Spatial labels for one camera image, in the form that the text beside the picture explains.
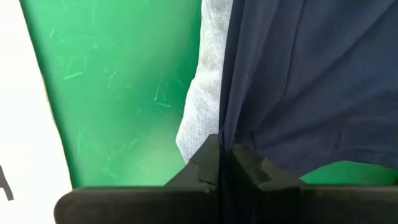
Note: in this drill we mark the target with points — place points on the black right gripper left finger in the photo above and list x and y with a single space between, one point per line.
140 205

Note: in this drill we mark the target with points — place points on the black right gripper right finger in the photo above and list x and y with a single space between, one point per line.
311 205

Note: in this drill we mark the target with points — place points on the navy Puma t-shirt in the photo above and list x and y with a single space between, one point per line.
311 77

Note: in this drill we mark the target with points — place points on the light blue denim jeans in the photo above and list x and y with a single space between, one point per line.
205 93

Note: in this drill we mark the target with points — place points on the white printed t-shirt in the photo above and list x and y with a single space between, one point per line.
25 124

